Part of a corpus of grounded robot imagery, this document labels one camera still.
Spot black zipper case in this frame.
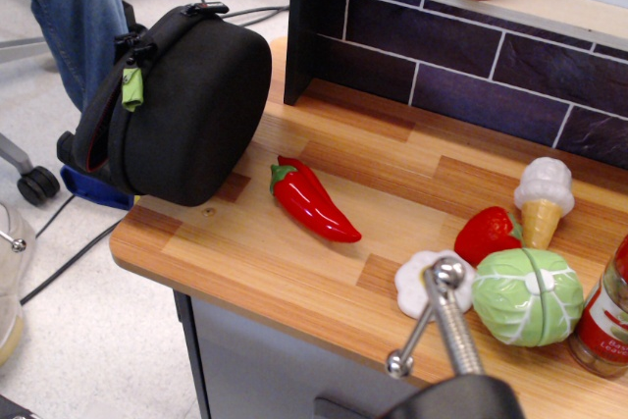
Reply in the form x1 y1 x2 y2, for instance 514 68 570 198
57 2 272 207

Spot green zipper pull tab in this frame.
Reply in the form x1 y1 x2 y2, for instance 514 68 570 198
121 67 144 113

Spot red chili pepper toy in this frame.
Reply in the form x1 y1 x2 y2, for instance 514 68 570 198
270 156 362 243

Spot white cauliflower toy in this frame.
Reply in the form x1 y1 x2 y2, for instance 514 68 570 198
394 250 476 320

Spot red strawberry toy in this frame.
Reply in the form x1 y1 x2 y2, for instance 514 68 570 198
454 206 523 267

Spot grey cabinet under table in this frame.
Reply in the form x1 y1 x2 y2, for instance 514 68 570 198
174 292 419 418

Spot white ice cream cone toy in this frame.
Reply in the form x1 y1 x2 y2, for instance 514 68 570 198
514 157 575 250

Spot blue clamp under case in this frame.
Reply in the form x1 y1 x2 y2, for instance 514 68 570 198
60 165 134 210

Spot green cabbage toy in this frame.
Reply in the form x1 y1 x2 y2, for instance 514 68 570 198
472 248 584 347

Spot black clamp body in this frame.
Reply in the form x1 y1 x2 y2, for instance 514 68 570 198
382 374 525 419

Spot dark brick backsplash panel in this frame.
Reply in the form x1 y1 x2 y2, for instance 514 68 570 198
284 0 627 168

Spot office chair caster wheel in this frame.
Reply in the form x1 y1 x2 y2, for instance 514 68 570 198
17 166 60 206

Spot person leg blue jeans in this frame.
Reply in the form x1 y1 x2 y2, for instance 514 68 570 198
30 0 128 111

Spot translucent plastic container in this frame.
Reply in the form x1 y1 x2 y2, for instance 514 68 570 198
1 202 36 365

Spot spice jar red label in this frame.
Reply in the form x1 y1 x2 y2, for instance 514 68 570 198
568 237 627 378

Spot metal clamp screw handle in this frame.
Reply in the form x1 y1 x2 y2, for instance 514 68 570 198
386 256 485 379

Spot black floor cable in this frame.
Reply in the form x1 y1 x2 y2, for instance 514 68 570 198
19 192 124 306

